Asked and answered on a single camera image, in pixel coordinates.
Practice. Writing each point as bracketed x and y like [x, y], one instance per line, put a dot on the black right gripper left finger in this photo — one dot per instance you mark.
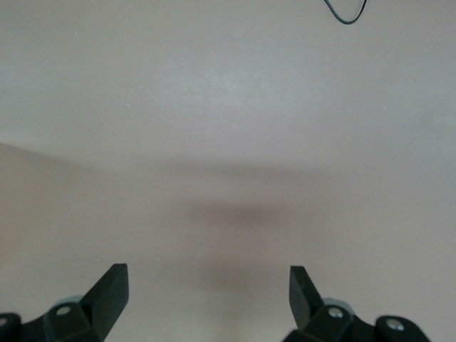
[107, 303]

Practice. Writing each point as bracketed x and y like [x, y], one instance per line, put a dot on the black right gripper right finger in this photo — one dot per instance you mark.
[303, 303]

